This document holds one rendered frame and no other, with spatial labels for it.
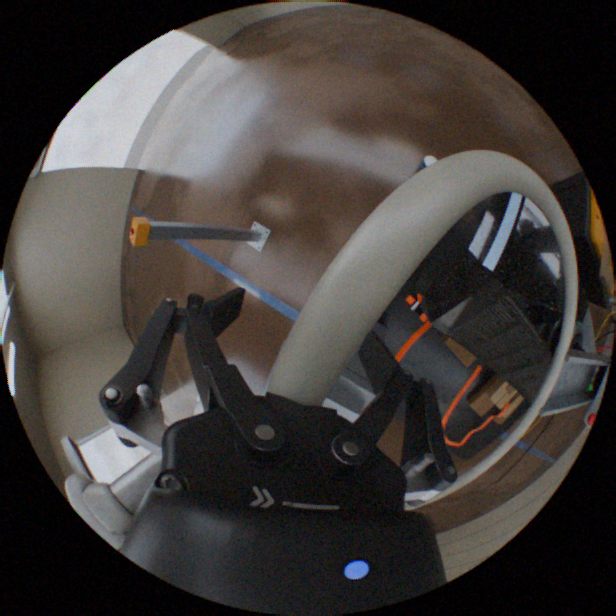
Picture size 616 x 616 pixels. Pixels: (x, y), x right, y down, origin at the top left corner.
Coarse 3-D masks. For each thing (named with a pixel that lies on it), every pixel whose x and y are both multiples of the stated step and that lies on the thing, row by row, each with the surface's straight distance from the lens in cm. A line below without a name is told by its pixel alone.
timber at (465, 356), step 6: (444, 336) 147; (444, 342) 141; (450, 342) 142; (456, 342) 144; (450, 348) 144; (456, 348) 145; (462, 348) 147; (456, 354) 148; (462, 354) 149; (468, 354) 151; (462, 360) 152; (468, 360) 154
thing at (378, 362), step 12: (372, 336) 19; (360, 348) 21; (372, 348) 19; (384, 348) 17; (360, 360) 20; (372, 360) 18; (384, 360) 16; (396, 360) 16; (372, 372) 17; (384, 372) 16; (396, 372) 15; (372, 384) 17; (384, 384) 16
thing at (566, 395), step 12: (552, 360) 47; (576, 360) 48; (588, 360) 55; (600, 360) 67; (564, 372) 54; (576, 372) 61; (588, 372) 72; (564, 384) 58; (576, 384) 66; (588, 384) 78; (552, 396) 55; (564, 396) 62; (576, 396) 69; (588, 396) 78; (540, 408) 47; (552, 408) 51; (564, 408) 56
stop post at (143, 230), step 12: (144, 228) 108; (156, 228) 113; (168, 228) 116; (180, 228) 120; (192, 228) 124; (204, 228) 129; (216, 228) 136; (228, 228) 147; (240, 228) 161; (252, 228) 180; (264, 228) 172; (132, 240) 113; (144, 240) 111; (240, 240) 157; (252, 240) 167; (264, 240) 171
